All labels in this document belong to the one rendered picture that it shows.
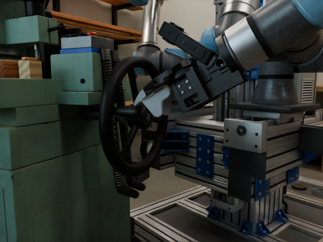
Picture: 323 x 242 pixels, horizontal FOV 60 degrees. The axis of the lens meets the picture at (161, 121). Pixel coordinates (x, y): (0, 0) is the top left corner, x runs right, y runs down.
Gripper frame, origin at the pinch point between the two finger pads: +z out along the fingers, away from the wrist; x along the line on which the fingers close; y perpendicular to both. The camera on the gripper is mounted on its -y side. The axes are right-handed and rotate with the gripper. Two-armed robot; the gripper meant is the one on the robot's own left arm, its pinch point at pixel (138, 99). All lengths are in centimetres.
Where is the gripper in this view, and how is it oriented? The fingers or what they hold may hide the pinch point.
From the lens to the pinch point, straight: 55.7
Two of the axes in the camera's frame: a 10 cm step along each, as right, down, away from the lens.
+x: 4.5, -1.2, 8.8
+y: 4.4, 8.9, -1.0
